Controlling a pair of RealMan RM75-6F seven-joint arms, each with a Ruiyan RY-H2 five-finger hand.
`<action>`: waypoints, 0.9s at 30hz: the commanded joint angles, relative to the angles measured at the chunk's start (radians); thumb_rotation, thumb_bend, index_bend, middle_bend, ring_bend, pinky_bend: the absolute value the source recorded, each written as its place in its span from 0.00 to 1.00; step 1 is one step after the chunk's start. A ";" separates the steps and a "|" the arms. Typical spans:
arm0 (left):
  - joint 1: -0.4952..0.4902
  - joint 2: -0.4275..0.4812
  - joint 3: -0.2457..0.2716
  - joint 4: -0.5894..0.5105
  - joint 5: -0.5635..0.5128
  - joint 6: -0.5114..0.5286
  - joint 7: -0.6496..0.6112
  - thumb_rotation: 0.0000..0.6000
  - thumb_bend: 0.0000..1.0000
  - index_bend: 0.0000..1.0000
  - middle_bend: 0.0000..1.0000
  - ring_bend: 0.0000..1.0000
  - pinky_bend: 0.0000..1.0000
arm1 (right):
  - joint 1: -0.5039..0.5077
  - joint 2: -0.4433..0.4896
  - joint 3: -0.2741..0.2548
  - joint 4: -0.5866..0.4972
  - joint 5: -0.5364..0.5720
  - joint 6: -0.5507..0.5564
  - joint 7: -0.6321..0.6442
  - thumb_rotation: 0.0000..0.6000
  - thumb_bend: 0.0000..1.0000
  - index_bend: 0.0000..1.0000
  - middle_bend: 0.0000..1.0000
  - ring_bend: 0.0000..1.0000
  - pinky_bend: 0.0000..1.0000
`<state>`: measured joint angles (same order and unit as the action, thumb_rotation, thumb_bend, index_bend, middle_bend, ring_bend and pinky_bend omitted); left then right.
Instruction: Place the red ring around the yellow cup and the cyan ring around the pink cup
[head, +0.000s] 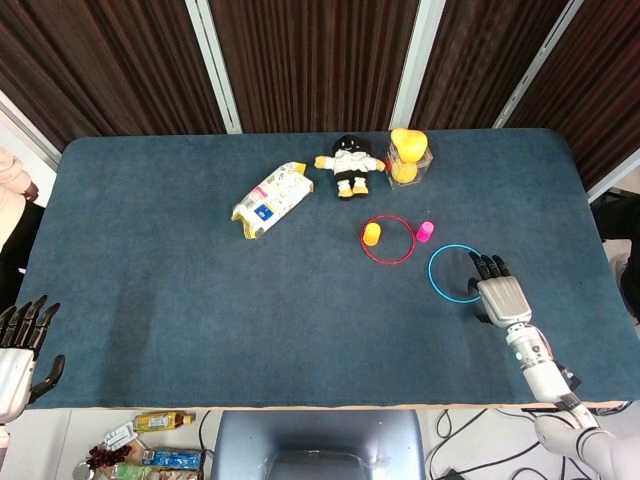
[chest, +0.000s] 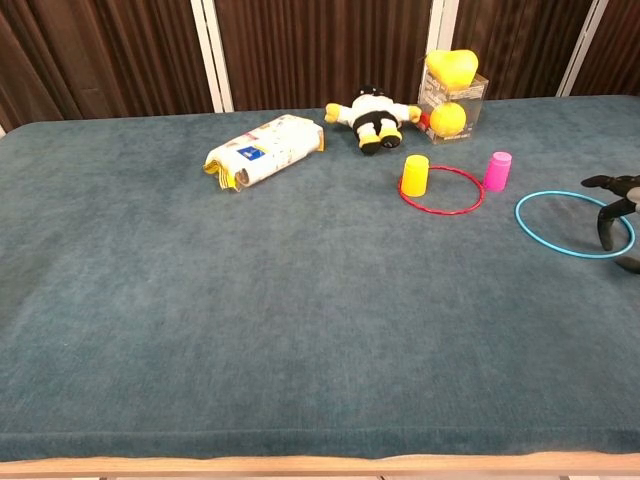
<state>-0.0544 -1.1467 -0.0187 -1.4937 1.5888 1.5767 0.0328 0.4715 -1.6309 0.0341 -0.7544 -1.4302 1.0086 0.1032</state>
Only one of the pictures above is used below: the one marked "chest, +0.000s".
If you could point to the yellow ball toy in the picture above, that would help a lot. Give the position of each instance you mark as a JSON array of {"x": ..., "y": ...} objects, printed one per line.
[{"x": 448, "y": 119}]

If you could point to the yellow heart-shaped toy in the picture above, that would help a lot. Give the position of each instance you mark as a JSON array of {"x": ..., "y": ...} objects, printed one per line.
[{"x": 452, "y": 70}]

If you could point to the yellow cup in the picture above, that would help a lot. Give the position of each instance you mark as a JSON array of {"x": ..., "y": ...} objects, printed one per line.
[{"x": 415, "y": 175}]

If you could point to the black and white plush doll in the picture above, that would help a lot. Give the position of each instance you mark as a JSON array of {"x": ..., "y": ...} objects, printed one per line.
[{"x": 372, "y": 117}]

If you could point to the brown pleated curtain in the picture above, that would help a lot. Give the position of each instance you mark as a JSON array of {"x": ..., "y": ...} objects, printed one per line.
[
  {"x": 325, "y": 50},
  {"x": 617, "y": 50},
  {"x": 100, "y": 55},
  {"x": 520, "y": 45}
]

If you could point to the white partition frame post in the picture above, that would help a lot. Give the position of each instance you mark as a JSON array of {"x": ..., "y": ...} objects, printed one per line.
[
  {"x": 212, "y": 55},
  {"x": 582, "y": 47},
  {"x": 440, "y": 25}
]

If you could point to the blue felt tablecloth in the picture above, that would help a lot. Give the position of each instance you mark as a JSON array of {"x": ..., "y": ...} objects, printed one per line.
[{"x": 250, "y": 300}]

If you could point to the white and yellow snack bag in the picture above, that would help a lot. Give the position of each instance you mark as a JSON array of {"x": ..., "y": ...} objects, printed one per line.
[{"x": 265, "y": 152}]

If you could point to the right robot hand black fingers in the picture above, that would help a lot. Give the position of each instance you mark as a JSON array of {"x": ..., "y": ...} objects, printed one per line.
[{"x": 631, "y": 192}]

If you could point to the pink cup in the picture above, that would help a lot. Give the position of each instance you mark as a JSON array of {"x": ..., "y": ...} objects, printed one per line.
[{"x": 498, "y": 171}]

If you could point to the clear plastic box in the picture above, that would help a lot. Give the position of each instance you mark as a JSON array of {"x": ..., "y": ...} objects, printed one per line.
[{"x": 472, "y": 107}]

